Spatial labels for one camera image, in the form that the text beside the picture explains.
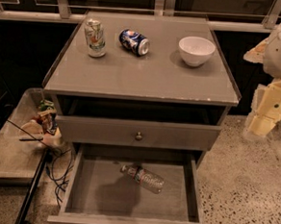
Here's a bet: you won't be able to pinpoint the metal window railing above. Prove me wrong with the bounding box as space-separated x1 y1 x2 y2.
0 0 281 33

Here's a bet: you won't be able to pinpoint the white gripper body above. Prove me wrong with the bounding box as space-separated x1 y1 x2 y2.
256 78 281 122

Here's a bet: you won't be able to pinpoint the white ceramic bowl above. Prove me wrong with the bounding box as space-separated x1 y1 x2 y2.
178 37 217 67

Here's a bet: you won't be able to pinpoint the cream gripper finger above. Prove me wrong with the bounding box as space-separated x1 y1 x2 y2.
244 112 276 137
243 38 268 63

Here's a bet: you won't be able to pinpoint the dark blue cable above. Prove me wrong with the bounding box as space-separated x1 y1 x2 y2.
42 147 76 210

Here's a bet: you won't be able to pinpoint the clear plastic water bottle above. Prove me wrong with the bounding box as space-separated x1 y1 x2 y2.
120 164 165 194

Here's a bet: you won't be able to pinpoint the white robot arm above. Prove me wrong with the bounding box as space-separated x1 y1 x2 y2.
243 23 281 137

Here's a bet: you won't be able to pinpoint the grey open middle drawer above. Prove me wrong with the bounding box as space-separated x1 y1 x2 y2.
48 144 204 224

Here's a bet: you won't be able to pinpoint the black metal stand leg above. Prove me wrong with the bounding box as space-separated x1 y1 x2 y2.
14 149 51 224

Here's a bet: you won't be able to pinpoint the blue pepsi can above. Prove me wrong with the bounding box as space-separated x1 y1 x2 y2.
118 29 150 56

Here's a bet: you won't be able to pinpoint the grey drawer cabinet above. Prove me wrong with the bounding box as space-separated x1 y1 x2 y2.
32 6 247 224

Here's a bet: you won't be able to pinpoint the green white soda can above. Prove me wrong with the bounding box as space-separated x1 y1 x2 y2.
85 18 106 58

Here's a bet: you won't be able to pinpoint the brass drawer knob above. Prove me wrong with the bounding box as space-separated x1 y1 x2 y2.
135 132 143 141

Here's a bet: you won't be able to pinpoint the grey top drawer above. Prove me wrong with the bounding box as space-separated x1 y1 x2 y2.
56 115 220 151

